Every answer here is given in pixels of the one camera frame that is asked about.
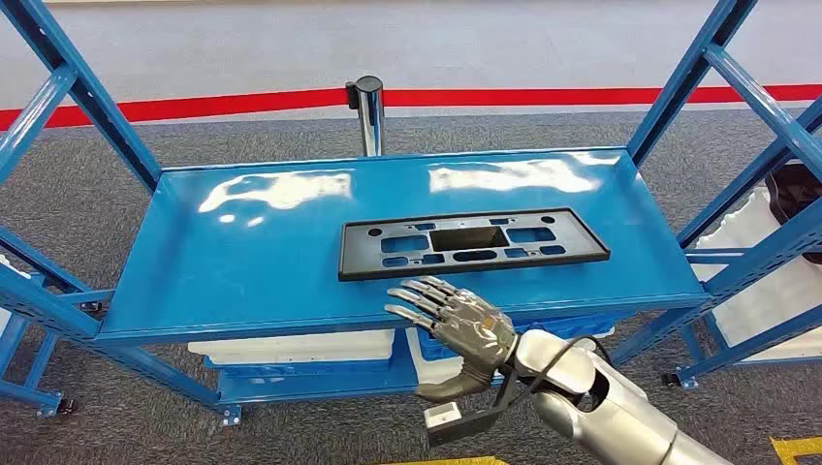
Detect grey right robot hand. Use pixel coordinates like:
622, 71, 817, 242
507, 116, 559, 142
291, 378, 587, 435
384, 275, 519, 406

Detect black plastic panel with cutouts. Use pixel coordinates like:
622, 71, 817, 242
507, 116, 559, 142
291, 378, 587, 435
338, 206, 612, 282

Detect white plastic crate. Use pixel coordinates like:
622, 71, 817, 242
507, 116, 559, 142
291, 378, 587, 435
405, 326, 617, 387
187, 328, 396, 367

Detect yellow floor tape square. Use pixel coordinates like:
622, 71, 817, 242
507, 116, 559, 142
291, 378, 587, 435
770, 436, 822, 465
375, 455, 510, 465

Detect white stacked plastic crates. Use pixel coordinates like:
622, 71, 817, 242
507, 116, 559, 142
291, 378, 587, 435
692, 186, 822, 362

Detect red barrier belt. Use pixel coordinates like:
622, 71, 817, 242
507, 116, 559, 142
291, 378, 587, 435
0, 83, 822, 132

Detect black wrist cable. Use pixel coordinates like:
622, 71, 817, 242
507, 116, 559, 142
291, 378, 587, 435
522, 334, 615, 412

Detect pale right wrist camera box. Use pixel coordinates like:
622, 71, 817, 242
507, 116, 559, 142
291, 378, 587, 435
424, 402, 464, 430

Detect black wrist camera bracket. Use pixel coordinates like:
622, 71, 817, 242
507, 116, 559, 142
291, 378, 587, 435
425, 368, 534, 449

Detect chrome stanchion post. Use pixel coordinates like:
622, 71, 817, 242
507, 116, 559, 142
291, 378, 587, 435
344, 76, 387, 158

